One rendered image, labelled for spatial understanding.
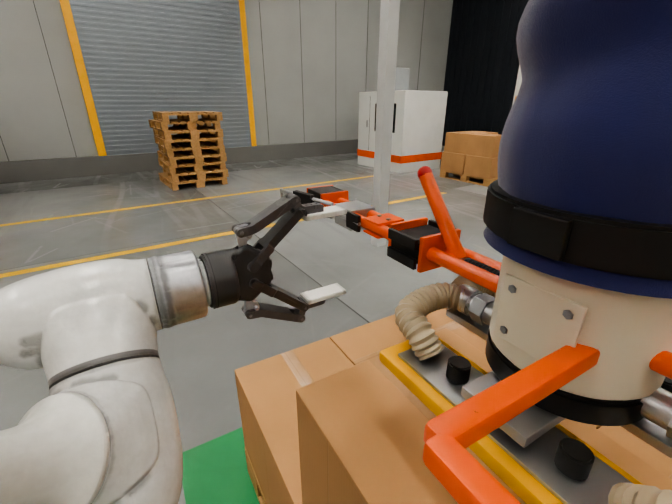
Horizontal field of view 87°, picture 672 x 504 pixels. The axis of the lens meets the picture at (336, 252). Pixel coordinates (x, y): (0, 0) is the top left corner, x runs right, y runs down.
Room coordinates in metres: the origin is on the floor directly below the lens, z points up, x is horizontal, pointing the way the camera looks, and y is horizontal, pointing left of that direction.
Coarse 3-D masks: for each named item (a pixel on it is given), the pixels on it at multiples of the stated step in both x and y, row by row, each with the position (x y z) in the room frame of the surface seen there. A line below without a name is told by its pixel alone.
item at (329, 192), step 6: (318, 186) 0.89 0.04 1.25; (324, 186) 0.89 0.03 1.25; (330, 186) 0.89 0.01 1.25; (312, 192) 0.85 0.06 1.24; (318, 192) 0.83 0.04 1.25; (324, 192) 0.83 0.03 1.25; (330, 192) 0.83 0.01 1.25; (336, 192) 0.83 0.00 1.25; (342, 192) 0.84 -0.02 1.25; (318, 198) 0.82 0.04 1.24; (324, 198) 0.81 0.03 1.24; (330, 198) 0.82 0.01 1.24; (336, 198) 0.83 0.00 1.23
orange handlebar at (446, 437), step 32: (384, 224) 0.62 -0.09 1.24; (448, 256) 0.48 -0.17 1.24; (480, 256) 0.47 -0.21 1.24; (576, 352) 0.26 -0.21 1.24; (512, 384) 0.22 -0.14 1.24; (544, 384) 0.22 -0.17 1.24; (448, 416) 0.19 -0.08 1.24; (480, 416) 0.19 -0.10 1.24; (512, 416) 0.20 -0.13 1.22; (448, 448) 0.16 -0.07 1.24; (448, 480) 0.15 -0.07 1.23; (480, 480) 0.14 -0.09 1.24
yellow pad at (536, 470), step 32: (384, 352) 0.41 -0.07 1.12; (448, 352) 0.40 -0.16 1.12; (416, 384) 0.35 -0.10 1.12; (448, 384) 0.34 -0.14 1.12; (480, 448) 0.26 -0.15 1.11; (512, 448) 0.25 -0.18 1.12; (544, 448) 0.25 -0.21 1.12; (576, 448) 0.23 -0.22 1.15; (512, 480) 0.23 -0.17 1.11; (544, 480) 0.22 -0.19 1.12; (576, 480) 0.22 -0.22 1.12; (608, 480) 0.22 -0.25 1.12
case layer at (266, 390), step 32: (384, 320) 1.34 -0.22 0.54; (448, 320) 1.34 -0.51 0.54; (288, 352) 1.12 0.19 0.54; (320, 352) 1.12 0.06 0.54; (352, 352) 1.12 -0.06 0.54; (256, 384) 0.95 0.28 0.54; (288, 384) 0.95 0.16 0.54; (256, 416) 0.82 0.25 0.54; (288, 416) 0.82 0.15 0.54; (256, 448) 0.85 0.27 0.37; (288, 448) 0.71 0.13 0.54; (640, 448) 0.71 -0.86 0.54; (288, 480) 0.61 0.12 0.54
